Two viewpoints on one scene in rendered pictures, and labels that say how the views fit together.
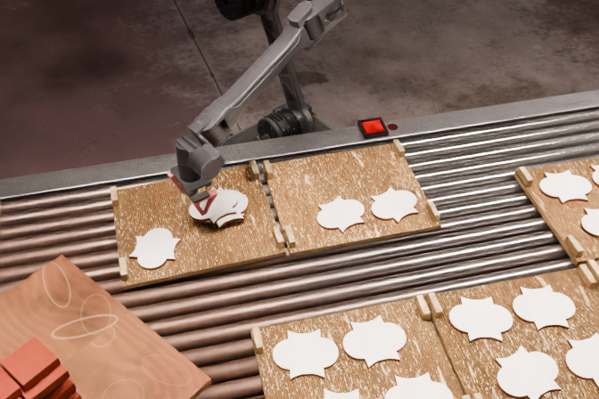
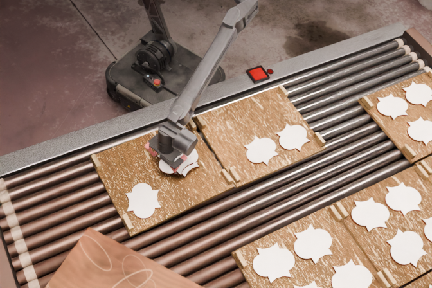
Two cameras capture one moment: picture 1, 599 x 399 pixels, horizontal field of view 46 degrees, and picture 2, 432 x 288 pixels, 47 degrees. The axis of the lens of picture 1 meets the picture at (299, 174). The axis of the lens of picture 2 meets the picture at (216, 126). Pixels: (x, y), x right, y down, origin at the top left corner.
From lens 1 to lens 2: 0.67 m
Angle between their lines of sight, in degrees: 19
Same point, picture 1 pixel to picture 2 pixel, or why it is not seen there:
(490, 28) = not seen: outside the picture
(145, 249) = (137, 203)
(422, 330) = (337, 229)
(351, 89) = (183, 8)
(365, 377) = (315, 270)
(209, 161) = (191, 144)
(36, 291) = (83, 261)
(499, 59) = not seen: outside the picture
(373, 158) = (267, 101)
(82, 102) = not seen: outside the picture
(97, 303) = (132, 261)
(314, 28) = (240, 26)
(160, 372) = not seen: outside the picture
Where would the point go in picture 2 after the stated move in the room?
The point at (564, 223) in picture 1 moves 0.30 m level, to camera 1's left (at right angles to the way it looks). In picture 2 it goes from (398, 134) to (332, 145)
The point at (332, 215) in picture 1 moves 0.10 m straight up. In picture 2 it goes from (256, 153) to (260, 137)
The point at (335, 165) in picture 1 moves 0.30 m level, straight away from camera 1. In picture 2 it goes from (243, 110) to (229, 56)
